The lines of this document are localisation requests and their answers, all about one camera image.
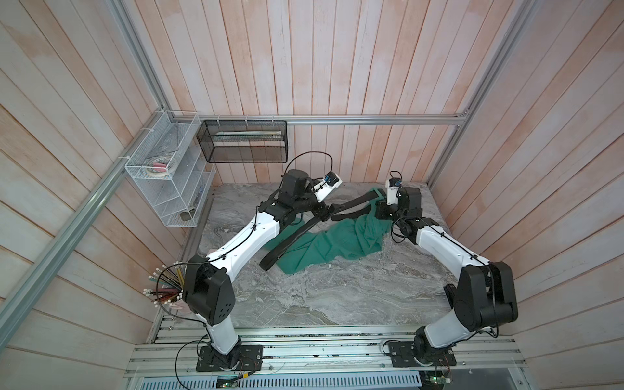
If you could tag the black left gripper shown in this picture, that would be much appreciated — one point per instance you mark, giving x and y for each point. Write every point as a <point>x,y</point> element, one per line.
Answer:
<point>323,211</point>

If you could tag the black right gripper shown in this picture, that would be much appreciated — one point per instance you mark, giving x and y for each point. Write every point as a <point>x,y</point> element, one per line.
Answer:
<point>381,207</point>

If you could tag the green trousers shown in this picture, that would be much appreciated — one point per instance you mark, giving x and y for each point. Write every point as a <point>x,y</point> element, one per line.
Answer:
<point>341,239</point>

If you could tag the black leather belt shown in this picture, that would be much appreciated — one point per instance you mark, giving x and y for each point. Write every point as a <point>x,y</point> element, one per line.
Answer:
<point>302,229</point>

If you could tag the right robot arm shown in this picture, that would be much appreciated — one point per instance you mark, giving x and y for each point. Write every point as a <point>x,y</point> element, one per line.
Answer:
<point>483,297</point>

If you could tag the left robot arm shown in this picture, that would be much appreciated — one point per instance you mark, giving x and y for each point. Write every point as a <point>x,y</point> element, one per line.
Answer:
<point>208,290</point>

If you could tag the cup of coloured pencils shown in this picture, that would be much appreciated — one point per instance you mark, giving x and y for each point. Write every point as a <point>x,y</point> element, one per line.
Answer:
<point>169,283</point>

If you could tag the tape roll on shelf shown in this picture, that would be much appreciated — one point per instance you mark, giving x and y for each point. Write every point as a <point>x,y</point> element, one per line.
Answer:
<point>161,166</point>

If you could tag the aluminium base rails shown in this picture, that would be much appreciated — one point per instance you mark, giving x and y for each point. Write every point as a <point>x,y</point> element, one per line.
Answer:
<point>294,350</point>

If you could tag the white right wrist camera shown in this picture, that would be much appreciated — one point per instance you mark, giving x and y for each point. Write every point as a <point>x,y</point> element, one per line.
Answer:
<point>393,184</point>

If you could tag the black wire mesh basket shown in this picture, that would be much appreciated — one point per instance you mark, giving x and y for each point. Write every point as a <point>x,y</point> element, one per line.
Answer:
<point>244,141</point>

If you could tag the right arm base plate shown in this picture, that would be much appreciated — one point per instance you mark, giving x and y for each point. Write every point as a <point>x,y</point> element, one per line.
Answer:
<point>405,354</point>

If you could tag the white wire mesh shelf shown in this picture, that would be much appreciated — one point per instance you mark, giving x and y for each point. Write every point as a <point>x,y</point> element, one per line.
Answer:
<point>177,199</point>

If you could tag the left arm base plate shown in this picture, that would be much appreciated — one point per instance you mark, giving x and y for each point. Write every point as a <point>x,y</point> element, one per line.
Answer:
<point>246,358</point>

